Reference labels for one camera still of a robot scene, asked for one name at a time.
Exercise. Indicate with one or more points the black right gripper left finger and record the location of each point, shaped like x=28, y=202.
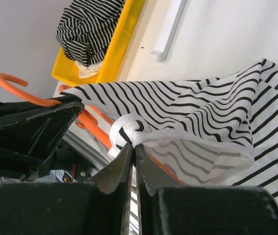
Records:
x=99, y=206

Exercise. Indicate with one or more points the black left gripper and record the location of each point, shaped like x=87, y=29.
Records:
x=29, y=135

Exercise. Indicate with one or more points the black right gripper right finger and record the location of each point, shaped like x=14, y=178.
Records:
x=167, y=207

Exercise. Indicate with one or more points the orange plastic hanger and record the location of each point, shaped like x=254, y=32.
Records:
x=86, y=120

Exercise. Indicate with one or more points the white black striped tank top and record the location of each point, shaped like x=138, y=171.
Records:
x=216, y=131

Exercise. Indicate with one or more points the yellow plastic bin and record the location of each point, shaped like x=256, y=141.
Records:
x=66, y=71

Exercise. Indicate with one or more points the cream cloth in bin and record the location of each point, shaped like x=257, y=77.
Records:
x=87, y=72

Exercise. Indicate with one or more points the dark striped garment in bin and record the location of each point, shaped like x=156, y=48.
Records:
x=86, y=28

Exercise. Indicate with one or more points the white garment rack frame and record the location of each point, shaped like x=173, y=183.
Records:
x=168, y=30

